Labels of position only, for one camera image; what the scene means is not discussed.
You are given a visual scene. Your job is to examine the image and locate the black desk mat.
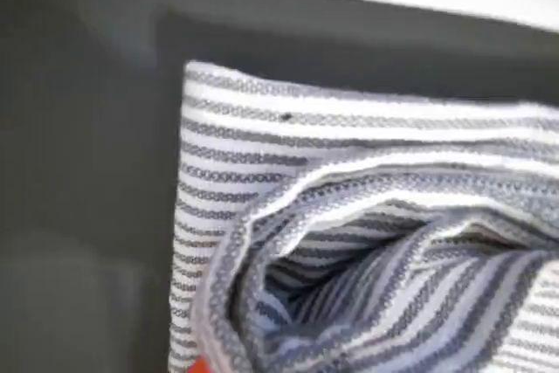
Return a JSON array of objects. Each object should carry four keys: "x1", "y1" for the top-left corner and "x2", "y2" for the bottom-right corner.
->
[{"x1": 0, "y1": 0, "x2": 559, "y2": 373}]

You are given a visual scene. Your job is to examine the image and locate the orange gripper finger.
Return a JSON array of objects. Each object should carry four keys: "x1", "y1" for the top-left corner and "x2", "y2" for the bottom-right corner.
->
[{"x1": 187, "y1": 354, "x2": 212, "y2": 373}]

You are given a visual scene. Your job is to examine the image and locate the striped grey white cloth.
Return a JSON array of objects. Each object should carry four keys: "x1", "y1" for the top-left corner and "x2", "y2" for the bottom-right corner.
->
[{"x1": 168, "y1": 60, "x2": 559, "y2": 373}]

